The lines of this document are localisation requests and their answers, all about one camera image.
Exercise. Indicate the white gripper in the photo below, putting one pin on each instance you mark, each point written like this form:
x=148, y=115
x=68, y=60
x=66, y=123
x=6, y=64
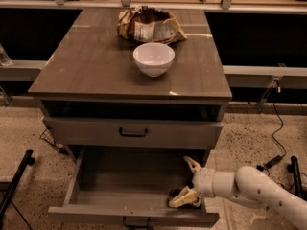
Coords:
x=203, y=182

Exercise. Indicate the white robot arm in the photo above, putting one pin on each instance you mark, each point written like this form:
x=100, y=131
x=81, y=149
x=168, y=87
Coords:
x=247, y=187

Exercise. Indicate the open grey middle drawer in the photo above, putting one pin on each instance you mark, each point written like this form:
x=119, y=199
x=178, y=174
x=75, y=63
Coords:
x=110, y=183

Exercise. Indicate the closed grey upper drawer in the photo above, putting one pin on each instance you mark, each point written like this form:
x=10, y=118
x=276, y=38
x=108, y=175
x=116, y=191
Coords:
x=161, y=134

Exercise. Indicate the grey drawer cabinet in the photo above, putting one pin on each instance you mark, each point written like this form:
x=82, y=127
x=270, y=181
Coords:
x=92, y=74

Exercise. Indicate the black stand leg right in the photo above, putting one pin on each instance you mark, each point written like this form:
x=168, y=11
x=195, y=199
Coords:
x=293, y=169

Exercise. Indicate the black stand leg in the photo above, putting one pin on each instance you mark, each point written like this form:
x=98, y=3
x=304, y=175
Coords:
x=293, y=169
x=27, y=160

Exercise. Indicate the white ceramic bowl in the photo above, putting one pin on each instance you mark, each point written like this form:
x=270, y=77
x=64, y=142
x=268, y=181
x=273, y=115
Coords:
x=153, y=59

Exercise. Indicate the crumpled chip bag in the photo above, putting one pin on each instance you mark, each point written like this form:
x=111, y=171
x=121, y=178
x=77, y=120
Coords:
x=146, y=24

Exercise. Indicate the black stand leg left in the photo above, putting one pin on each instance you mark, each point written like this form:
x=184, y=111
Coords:
x=27, y=160

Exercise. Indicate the black middle drawer handle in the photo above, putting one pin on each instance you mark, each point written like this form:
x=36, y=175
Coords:
x=134, y=226

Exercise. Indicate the black drawer handle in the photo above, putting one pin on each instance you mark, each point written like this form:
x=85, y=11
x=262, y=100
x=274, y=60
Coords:
x=128, y=133
x=134, y=226

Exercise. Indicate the black upper drawer handle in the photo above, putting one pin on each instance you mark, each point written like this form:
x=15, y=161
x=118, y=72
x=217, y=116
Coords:
x=128, y=133

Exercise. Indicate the black wire basket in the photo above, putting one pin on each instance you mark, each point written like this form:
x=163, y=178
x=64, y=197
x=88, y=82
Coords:
x=47, y=137

